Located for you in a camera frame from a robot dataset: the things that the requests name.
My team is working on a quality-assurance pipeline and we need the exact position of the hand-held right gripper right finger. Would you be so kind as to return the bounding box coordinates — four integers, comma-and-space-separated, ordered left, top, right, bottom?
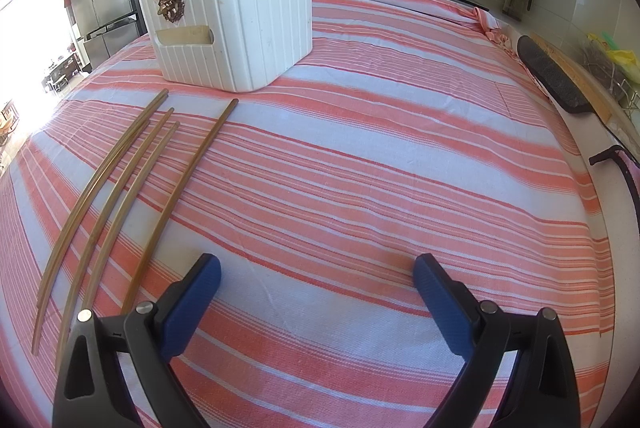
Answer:
414, 253, 583, 428

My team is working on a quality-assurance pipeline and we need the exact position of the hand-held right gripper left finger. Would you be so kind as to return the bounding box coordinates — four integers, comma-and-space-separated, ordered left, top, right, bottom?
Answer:
52, 253, 222, 428

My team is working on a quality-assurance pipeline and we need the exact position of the white ribbed storage box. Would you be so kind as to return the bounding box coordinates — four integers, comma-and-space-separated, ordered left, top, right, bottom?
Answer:
136, 0, 314, 93

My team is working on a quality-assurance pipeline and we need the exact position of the pink striped tablecloth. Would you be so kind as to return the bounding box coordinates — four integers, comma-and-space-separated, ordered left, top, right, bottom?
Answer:
0, 0, 616, 428

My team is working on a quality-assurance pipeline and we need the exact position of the black flat paddle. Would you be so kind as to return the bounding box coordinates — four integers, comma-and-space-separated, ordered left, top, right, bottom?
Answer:
517, 35, 606, 114

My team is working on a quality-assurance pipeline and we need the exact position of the wooden cutting board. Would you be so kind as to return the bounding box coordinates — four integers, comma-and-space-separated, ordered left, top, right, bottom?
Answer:
530, 33, 615, 121

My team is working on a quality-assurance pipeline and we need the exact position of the yellow plastic bag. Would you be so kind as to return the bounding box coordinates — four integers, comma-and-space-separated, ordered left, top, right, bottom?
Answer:
602, 48, 640, 76

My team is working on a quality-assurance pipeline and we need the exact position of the metal wire rack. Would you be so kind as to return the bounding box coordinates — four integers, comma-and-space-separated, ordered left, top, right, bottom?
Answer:
575, 35, 640, 114

